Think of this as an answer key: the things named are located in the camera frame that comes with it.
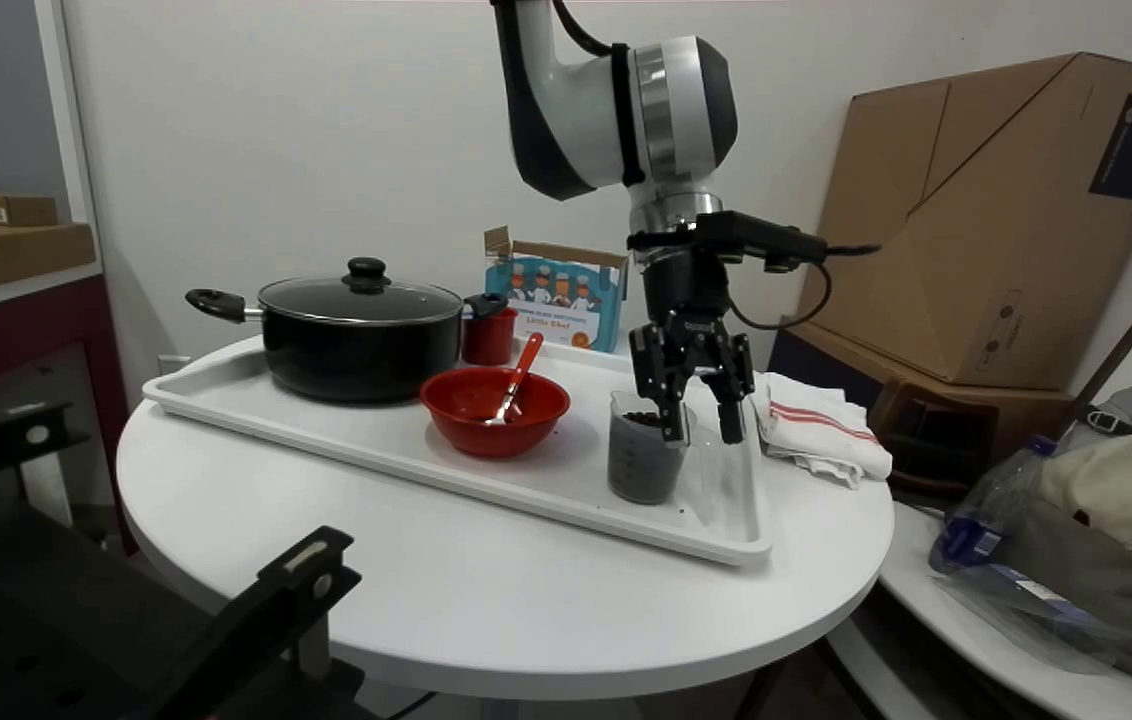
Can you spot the red handled spoon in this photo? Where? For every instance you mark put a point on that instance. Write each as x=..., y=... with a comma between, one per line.
x=516, y=379

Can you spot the black cooking pot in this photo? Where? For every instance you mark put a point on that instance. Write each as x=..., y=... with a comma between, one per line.
x=347, y=360

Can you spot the blue toy box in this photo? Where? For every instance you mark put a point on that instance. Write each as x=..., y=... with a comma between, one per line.
x=558, y=291

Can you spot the red mug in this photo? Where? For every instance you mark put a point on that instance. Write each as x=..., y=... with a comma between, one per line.
x=489, y=331

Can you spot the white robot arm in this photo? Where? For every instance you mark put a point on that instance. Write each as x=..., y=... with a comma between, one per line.
x=659, y=122

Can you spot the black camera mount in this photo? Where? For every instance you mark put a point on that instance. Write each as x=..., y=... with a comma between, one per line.
x=98, y=638

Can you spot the clear measuring jug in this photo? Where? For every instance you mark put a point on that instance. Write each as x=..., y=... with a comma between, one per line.
x=643, y=460

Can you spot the white red striped cloth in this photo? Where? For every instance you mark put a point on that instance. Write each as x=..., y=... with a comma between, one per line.
x=816, y=428

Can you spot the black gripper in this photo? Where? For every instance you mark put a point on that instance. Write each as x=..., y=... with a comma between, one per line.
x=687, y=339

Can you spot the round white table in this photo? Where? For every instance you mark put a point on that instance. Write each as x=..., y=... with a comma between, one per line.
x=496, y=579

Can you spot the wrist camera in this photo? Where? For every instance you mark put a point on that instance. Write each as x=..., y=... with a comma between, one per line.
x=748, y=240

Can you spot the grey backpack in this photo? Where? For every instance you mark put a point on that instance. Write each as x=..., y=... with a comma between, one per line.
x=1051, y=533

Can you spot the large cardboard box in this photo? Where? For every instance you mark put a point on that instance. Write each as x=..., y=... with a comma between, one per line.
x=980, y=220

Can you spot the glass pot lid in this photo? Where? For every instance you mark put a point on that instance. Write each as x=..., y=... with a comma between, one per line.
x=360, y=295

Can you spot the red plastic bowl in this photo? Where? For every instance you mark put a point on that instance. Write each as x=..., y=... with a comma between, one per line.
x=480, y=417

